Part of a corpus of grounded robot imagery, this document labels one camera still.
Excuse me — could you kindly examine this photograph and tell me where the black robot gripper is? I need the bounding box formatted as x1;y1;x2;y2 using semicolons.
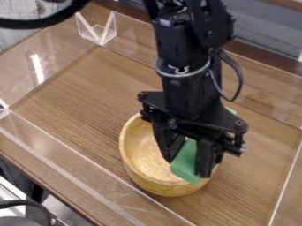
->
138;56;248;178

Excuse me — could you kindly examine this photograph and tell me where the green rectangular block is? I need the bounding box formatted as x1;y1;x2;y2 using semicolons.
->
169;107;238;185

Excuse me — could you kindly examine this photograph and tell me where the brown wooden bowl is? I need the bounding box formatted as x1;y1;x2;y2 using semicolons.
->
119;113;218;197

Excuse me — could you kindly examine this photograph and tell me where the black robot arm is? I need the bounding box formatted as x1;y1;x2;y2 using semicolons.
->
138;0;248;178

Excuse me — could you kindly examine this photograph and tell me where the clear acrylic tray enclosure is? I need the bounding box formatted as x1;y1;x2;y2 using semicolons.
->
0;3;302;226

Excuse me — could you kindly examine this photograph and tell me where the black metal table frame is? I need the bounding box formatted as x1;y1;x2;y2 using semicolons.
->
0;158;94;226

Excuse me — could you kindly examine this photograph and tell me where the thick black cable loop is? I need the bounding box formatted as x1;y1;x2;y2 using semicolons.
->
0;0;93;30

